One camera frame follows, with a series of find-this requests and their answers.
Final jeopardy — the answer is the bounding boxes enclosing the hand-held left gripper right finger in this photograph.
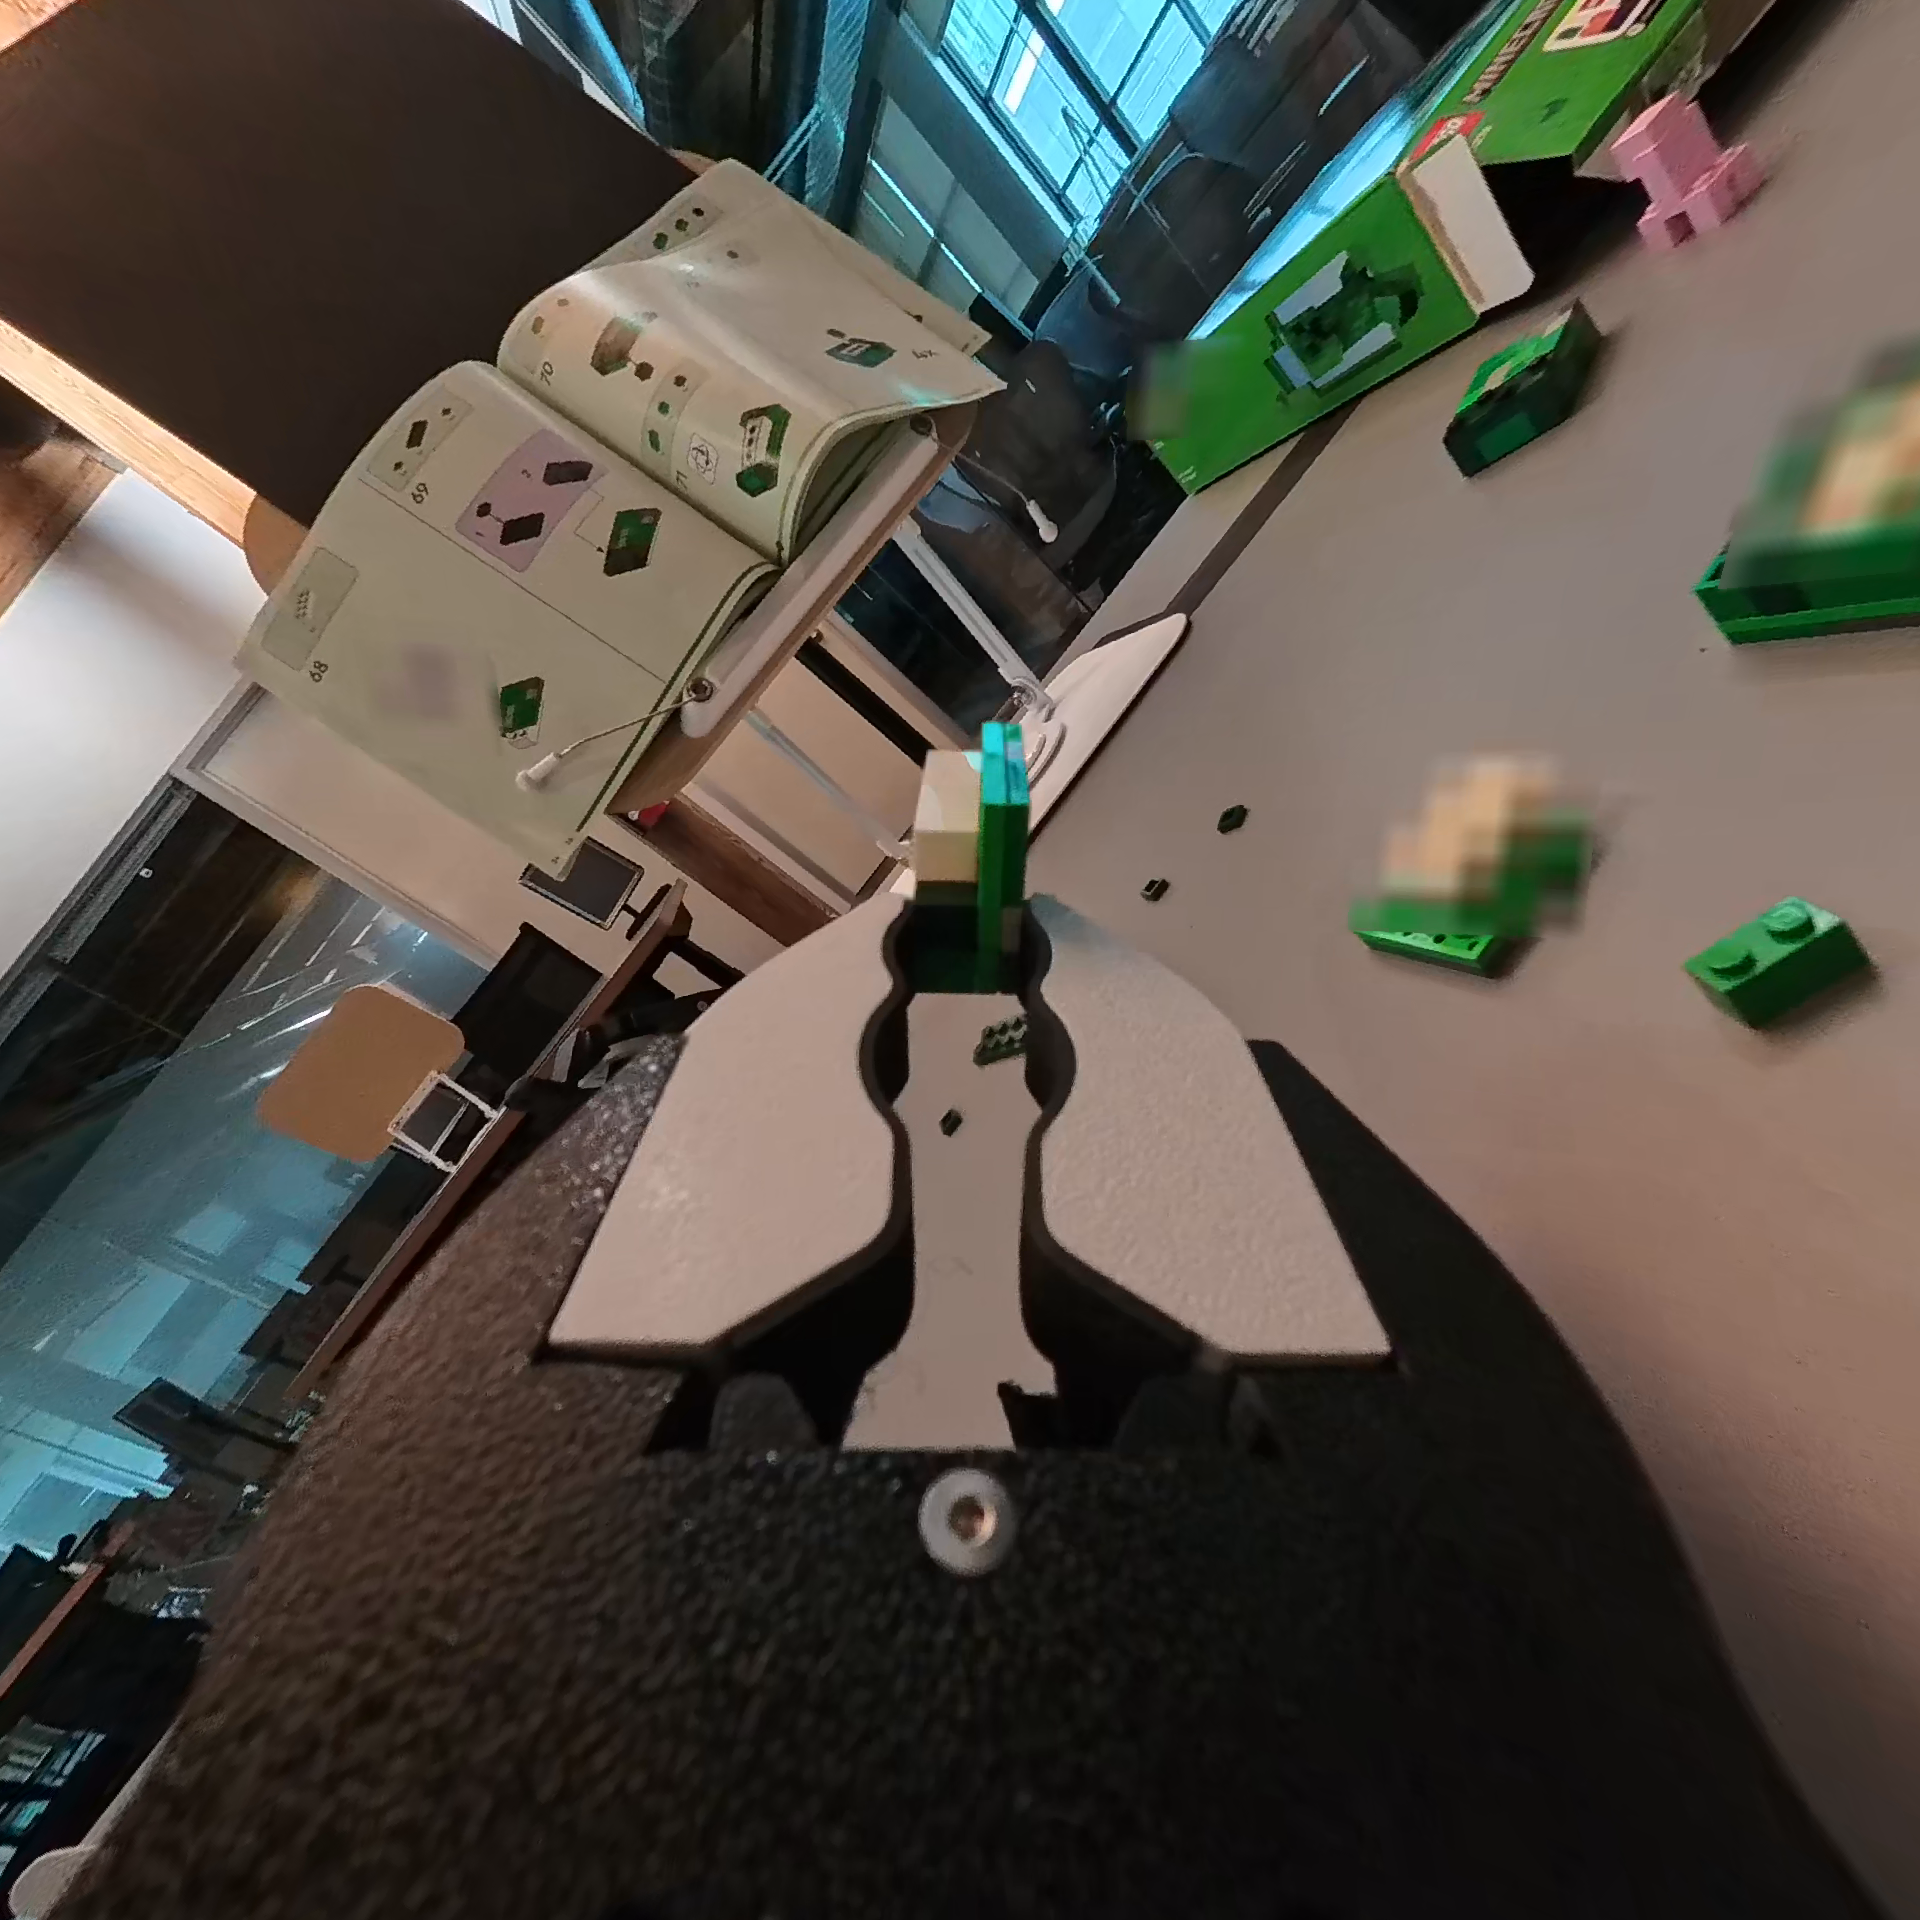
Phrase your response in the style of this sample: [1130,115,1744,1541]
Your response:
[1022,898,1396,1441]

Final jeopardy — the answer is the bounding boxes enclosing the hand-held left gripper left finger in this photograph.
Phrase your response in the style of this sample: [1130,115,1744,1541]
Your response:
[544,892,915,1373]

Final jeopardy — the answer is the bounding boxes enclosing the green lego assembly white brick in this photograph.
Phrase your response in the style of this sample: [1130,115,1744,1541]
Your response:
[900,719,1038,994]

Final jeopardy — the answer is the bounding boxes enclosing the bright green lego brick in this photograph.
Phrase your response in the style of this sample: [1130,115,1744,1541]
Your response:
[1685,898,1876,1031]

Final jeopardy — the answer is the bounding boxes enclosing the scattered dark green lego pieces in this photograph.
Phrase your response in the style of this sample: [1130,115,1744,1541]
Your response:
[931,808,1249,1136]

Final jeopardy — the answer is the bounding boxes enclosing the open lego instruction booklet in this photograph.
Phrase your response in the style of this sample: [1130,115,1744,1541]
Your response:
[236,160,1008,876]

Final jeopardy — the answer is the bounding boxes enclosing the pink lego pig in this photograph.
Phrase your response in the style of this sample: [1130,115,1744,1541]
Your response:
[1615,91,1770,252]

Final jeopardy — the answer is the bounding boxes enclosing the opened green lego box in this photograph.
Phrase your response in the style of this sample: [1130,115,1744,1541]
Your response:
[1402,0,1713,168]

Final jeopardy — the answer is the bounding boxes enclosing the tan rounded board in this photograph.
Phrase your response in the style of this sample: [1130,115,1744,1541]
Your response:
[259,981,468,1162]

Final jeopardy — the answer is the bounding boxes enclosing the book stand with white base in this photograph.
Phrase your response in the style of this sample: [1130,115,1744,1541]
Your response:
[603,402,1192,889]

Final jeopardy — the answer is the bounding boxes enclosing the dark panel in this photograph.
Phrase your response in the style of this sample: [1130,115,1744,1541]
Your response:
[0,0,699,555]

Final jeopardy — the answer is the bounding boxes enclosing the white frame stand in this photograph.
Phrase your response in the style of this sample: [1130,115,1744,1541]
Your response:
[386,1072,500,1176]

